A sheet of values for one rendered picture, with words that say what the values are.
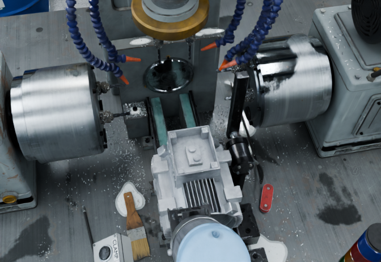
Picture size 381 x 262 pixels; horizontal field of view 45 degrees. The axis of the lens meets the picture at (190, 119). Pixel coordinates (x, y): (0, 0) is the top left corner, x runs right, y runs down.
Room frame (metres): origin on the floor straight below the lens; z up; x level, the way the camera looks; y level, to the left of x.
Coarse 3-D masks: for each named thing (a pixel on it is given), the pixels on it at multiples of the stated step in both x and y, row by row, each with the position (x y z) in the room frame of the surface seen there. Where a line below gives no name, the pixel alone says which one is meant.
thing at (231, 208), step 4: (216, 140) 0.62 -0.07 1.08; (216, 144) 0.61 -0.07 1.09; (160, 148) 0.59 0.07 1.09; (164, 148) 0.59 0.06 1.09; (216, 148) 0.61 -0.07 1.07; (160, 152) 0.58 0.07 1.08; (164, 152) 0.58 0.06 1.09; (160, 156) 0.58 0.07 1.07; (164, 156) 0.58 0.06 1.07; (228, 204) 0.45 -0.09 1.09; (232, 204) 0.45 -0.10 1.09; (228, 208) 0.44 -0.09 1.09; (232, 208) 0.44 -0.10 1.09; (236, 208) 0.44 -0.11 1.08; (228, 212) 0.43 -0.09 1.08; (232, 212) 0.44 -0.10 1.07; (236, 212) 0.44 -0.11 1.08
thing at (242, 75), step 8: (240, 72) 0.70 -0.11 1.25; (240, 80) 0.69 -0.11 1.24; (248, 80) 0.69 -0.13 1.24; (240, 88) 0.69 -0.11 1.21; (232, 96) 0.69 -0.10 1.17; (240, 96) 0.69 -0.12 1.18; (232, 104) 0.69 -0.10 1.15; (240, 104) 0.69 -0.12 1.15; (232, 112) 0.68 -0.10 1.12; (240, 112) 0.69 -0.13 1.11; (232, 120) 0.68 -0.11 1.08; (240, 120) 0.69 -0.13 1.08; (232, 128) 0.69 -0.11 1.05
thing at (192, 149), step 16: (192, 128) 0.61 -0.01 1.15; (208, 128) 0.62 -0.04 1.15; (176, 144) 0.59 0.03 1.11; (192, 144) 0.59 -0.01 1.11; (208, 144) 0.59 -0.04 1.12; (176, 160) 0.54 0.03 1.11; (192, 160) 0.54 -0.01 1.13; (208, 160) 0.55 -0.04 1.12; (176, 176) 0.49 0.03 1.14; (192, 176) 0.49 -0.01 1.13; (208, 176) 0.50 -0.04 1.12
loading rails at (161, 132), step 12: (180, 96) 0.88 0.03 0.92; (192, 96) 0.88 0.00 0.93; (156, 108) 0.84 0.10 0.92; (180, 108) 0.87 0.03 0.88; (192, 108) 0.84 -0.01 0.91; (156, 120) 0.79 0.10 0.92; (180, 120) 0.86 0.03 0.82; (192, 120) 0.80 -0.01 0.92; (156, 132) 0.75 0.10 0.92; (144, 144) 0.77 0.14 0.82; (156, 144) 0.70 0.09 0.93; (168, 240) 0.46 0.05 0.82
